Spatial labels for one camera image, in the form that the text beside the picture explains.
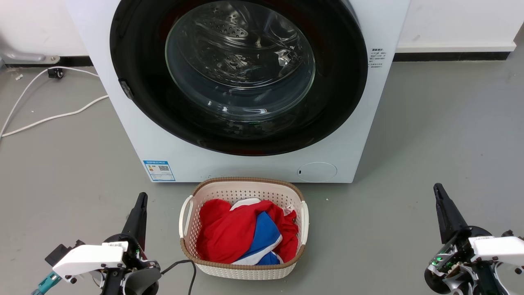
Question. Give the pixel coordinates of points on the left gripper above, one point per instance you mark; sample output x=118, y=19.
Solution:
x=133, y=252

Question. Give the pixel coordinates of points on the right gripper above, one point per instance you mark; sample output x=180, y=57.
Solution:
x=460, y=250

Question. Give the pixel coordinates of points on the black round washer door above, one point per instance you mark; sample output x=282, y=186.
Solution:
x=135, y=61

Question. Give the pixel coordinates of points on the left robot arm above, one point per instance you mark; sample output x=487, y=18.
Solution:
x=143, y=282

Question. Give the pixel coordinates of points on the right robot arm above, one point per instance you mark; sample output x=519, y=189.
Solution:
x=440, y=284

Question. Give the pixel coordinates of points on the white front-load washing machine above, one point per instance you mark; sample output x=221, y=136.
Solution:
x=196, y=164

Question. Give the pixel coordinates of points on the door hinge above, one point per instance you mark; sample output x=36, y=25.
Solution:
x=125, y=89

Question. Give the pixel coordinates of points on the blue energy label sticker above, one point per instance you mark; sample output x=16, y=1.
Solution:
x=159, y=171

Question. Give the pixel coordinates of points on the red garment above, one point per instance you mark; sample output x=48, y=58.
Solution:
x=225, y=233

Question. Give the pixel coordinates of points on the white lattice laundry basket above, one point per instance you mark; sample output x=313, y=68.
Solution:
x=245, y=191

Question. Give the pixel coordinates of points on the blue and white garment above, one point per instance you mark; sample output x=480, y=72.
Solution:
x=266, y=233

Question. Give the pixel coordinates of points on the round white filter cover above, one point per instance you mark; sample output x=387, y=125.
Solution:
x=317, y=172

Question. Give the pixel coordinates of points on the small black caster wheel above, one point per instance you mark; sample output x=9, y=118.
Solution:
x=55, y=73

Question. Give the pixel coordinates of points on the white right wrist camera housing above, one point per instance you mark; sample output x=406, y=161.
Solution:
x=499, y=248

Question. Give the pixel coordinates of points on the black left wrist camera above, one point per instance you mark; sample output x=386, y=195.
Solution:
x=57, y=254

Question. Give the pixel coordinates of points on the grey metal base bracket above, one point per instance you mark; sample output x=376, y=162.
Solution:
x=24, y=55

